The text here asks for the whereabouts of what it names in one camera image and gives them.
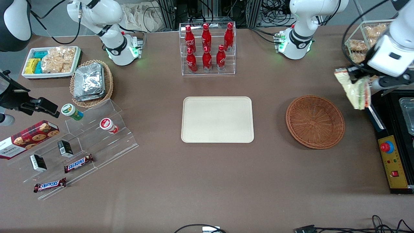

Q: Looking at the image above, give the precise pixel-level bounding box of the clear plastic container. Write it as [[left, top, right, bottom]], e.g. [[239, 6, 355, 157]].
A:
[[399, 97, 414, 136]]

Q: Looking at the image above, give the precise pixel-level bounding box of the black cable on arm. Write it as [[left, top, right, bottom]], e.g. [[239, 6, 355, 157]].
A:
[[30, 0, 82, 45], [341, 0, 400, 75]]

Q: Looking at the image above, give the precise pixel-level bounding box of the clear acrylic bottle rack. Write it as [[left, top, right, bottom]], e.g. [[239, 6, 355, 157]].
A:
[[179, 22, 237, 76]]

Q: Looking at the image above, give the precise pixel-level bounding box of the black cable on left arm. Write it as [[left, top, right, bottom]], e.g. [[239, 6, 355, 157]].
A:
[[341, 0, 400, 75]]

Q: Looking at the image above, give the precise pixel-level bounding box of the beige plastic tray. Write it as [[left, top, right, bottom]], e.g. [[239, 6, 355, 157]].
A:
[[181, 96, 255, 144]]

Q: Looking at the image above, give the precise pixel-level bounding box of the clear bag of crackers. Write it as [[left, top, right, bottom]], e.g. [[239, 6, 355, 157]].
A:
[[41, 46, 77, 74]]

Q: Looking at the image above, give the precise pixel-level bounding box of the black cable with connector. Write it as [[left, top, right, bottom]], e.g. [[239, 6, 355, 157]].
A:
[[294, 215, 414, 233]]

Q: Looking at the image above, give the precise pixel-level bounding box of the red lidded snack cup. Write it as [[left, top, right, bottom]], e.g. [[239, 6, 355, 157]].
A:
[[99, 118, 119, 134]]

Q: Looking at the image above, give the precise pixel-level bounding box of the beige cloth bag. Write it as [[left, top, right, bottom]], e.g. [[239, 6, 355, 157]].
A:
[[121, 2, 164, 33]]

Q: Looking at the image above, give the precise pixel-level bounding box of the clear box with snacks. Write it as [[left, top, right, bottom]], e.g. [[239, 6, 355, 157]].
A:
[[344, 20, 398, 70]]

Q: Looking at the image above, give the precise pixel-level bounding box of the yellow snack pack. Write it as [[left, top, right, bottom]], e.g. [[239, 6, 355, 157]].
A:
[[25, 58, 40, 74]]

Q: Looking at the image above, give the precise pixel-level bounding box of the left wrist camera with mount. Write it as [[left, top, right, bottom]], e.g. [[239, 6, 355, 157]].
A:
[[370, 72, 414, 92]]

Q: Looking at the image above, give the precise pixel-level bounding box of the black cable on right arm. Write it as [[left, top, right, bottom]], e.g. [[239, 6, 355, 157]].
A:
[[30, 0, 82, 45]]

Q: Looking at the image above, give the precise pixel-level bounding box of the clear bag of pastry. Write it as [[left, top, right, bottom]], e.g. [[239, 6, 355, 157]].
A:
[[364, 25, 389, 40], [348, 39, 370, 52], [351, 52, 368, 64]]

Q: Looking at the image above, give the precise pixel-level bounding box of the red cola bottle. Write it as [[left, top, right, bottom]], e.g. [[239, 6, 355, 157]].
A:
[[202, 23, 212, 52], [202, 46, 212, 72], [186, 48, 198, 73], [184, 25, 196, 53], [224, 22, 234, 51], [216, 45, 226, 71]]

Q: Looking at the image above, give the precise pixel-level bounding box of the triangle sandwich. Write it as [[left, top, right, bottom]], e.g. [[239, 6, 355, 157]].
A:
[[334, 67, 372, 111]]

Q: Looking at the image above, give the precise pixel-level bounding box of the small black box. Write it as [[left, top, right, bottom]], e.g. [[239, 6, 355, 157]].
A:
[[57, 139, 74, 158], [30, 154, 48, 172]]

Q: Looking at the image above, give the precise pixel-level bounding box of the black looped cable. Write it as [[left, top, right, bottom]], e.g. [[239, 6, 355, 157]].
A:
[[174, 224, 227, 233]]

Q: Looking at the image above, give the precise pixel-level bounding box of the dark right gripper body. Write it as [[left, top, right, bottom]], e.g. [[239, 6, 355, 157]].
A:
[[0, 70, 32, 111]]

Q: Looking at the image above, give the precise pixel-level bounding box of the red tartan cookie box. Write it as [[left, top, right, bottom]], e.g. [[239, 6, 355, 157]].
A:
[[0, 120, 60, 160]]

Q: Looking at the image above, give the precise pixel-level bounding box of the white rectangular snack tray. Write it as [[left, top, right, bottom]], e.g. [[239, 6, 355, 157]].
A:
[[21, 46, 82, 80]]

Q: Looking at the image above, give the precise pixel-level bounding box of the tangle of black cables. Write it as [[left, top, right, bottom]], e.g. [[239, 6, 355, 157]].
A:
[[261, 0, 293, 28]]

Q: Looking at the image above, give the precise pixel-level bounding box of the stack of silver foil packs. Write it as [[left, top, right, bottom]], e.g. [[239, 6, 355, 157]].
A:
[[73, 63, 106, 102]]

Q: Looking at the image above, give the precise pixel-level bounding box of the clear acrylic stepped shelf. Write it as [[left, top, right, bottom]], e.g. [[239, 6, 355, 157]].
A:
[[8, 98, 140, 200]]

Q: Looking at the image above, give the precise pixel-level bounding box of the snickers chocolate bar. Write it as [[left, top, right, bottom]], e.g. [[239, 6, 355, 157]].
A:
[[64, 154, 94, 173], [33, 177, 67, 193]]

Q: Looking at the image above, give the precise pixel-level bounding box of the brown round wicker basket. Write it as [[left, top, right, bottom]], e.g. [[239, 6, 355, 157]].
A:
[[286, 94, 345, 150]]

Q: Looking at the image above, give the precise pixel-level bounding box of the green lidded snack cup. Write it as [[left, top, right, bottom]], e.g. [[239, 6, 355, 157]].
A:
[[61, 103, 84, 121]]

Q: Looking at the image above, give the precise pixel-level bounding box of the aluminium frame post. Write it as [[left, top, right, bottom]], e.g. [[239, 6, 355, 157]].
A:
[[157, 0, 178, 30], [245, 0, 263, 28]]

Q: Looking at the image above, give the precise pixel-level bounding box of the black control box yellow panel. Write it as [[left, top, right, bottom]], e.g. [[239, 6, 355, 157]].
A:
[[365, 89, 414, 195]]

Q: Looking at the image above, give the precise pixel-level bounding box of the light oval wicker basket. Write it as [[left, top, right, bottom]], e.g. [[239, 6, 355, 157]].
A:
[[70, 60, 114, 108]]

